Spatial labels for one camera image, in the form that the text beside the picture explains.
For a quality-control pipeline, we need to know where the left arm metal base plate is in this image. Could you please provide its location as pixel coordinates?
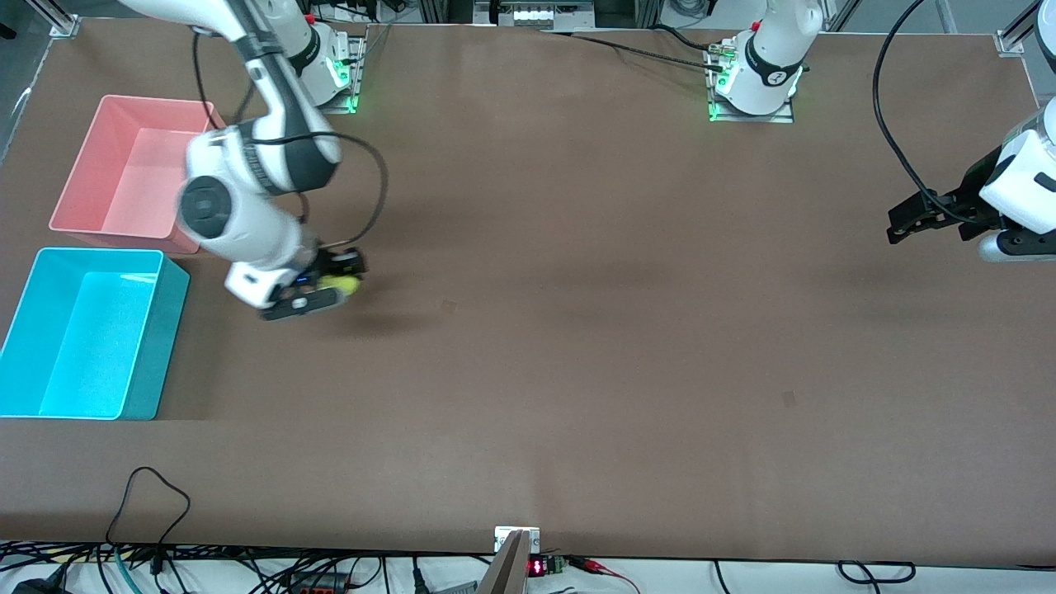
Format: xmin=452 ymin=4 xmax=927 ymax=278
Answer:
xmin=705 ymin=41 xmax=795 ymax=125

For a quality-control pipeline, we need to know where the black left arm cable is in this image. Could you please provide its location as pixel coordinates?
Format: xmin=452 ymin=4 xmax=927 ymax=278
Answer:
xmin=873 ymin=0 xmax=991 ymax=225

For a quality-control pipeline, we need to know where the flat black cable loop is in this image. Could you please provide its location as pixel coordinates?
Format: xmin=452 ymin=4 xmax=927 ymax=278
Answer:
xmin=837 ymin=561 xmax=917 ymax=583

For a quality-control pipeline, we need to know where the thin black looped cable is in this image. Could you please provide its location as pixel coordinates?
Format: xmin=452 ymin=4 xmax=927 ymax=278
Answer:
xmin=106 ymin=467 xmax=192 ymax=552

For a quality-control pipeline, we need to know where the red clip wire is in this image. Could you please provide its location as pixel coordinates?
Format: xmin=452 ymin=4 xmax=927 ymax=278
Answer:
xmin=569 ymin=557 xmax=640 ymax=594

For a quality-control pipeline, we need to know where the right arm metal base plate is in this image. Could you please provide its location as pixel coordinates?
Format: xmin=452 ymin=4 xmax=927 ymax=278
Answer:
xmin=318 ymin=33 xmax=364 ymax=115

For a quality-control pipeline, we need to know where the blue plastic bin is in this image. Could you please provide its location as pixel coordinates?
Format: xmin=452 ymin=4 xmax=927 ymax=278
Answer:
xmin=0 ymin=247 xmax=191 ymax=422

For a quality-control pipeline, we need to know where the white device with lights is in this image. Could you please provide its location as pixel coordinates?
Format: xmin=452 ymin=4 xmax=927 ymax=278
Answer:
xmin=474 ymin=0 xmax=596 ymax=30

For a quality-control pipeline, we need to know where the short black table cable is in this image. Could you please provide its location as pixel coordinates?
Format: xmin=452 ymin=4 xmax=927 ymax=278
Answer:
xmin=652 ymin=25 xmax=717 ymax=54

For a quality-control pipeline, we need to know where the silver camera mount bracket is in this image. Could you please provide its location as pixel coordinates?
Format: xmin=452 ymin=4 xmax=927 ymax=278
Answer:
xmin=495 ymin=526 xmax=541 ymax=554

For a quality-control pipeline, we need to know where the long black table cable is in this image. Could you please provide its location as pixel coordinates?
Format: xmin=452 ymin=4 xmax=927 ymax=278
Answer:
xmin=544 ymin=30 xmax=727 ymax=70

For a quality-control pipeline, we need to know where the grey camera mount bar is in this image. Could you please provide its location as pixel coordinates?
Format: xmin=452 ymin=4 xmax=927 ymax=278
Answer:
xmin=477 ymin=530 xmax=530 ymax=594

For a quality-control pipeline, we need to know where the pink plastic bin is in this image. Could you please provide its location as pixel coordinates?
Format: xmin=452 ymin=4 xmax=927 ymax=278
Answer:
xmin=49 ymin=95 xmax=228 ymax=255

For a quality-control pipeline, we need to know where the aluminium frame corner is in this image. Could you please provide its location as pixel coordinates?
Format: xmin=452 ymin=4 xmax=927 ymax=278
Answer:
xmin=25 ymin=0 xmax=81 ymax=38
xmin=994 ymin=0 xmax=1042 ymax=57

